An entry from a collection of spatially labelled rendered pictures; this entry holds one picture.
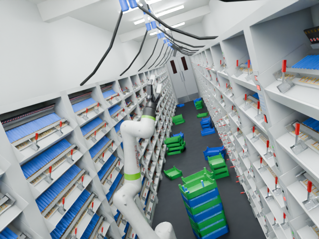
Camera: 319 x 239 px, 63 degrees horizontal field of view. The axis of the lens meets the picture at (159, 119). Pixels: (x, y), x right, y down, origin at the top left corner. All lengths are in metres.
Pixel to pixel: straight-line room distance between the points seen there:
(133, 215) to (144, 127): 0.57
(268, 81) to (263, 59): 0.08
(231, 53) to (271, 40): 0.70
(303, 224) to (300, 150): 0.42
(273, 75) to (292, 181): 0.41
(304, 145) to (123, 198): 1.15
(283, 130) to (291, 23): 0.37
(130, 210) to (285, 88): 1.23
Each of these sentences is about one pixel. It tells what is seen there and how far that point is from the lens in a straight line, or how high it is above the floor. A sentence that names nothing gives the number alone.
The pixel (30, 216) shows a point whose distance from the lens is 1.38.
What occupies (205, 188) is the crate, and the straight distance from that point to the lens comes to 2.48.
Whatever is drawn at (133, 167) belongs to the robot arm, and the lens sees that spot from 1.77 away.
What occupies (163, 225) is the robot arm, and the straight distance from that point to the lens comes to 1.98.
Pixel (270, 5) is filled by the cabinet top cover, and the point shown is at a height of 1.74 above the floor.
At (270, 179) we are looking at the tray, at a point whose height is 0.91.
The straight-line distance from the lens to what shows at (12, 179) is 1.33.
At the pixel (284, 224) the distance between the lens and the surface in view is 1.56.
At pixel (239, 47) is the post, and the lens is 1.69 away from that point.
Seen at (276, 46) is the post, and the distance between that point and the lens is 1.01.
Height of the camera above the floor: 1.67
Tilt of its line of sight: 11 degrees down
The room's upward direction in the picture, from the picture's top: 17 degrees counter-clockwise
